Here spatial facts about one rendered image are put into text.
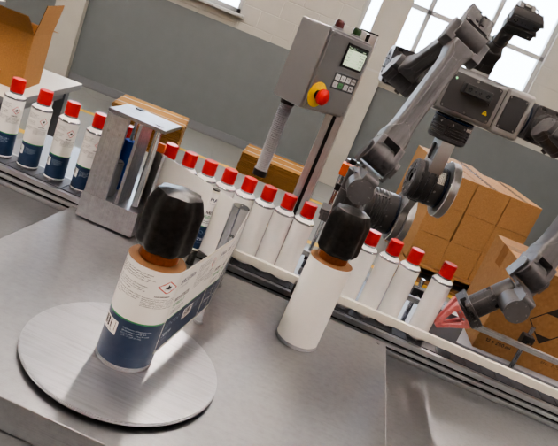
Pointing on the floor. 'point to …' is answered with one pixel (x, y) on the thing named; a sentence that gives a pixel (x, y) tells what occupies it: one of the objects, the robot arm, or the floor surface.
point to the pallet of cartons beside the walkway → (468, 224)
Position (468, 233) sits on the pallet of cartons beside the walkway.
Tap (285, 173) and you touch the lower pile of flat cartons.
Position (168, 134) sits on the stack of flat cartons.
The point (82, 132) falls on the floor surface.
